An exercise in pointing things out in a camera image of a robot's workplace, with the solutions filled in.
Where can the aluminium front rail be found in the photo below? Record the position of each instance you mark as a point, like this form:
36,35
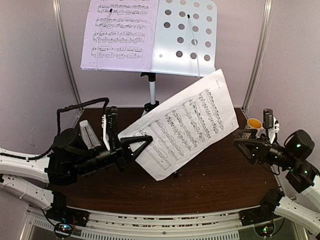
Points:
219,225

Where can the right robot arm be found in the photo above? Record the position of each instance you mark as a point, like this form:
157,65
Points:
301,175

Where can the light blue music stand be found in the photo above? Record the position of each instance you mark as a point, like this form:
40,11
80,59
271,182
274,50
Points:
184,42

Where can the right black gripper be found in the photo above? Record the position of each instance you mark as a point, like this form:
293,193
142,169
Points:
258,149

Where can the aluminium corner post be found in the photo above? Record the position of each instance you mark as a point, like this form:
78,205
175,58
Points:
66,56
260,51

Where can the right aluminium corner post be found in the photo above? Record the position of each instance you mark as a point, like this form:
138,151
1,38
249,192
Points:
260,51

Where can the grey metronome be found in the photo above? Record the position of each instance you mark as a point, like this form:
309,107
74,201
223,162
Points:
88,135

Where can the white sheet music page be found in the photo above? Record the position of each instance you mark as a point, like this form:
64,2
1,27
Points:
184,125

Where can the patterned white mug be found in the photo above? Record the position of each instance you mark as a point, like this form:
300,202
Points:
253,123

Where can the purple sheet music page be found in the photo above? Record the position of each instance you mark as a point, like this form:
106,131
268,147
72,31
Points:
119,35

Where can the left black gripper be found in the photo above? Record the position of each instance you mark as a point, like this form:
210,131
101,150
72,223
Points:
123,151

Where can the left aluminium corner post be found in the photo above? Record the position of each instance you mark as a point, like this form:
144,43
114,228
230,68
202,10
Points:
66,56

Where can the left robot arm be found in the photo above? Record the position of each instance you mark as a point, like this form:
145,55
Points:
66,159

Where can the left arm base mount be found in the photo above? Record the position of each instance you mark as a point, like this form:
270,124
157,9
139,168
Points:
70,216

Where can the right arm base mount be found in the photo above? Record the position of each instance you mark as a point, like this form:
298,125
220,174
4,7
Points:
256,215

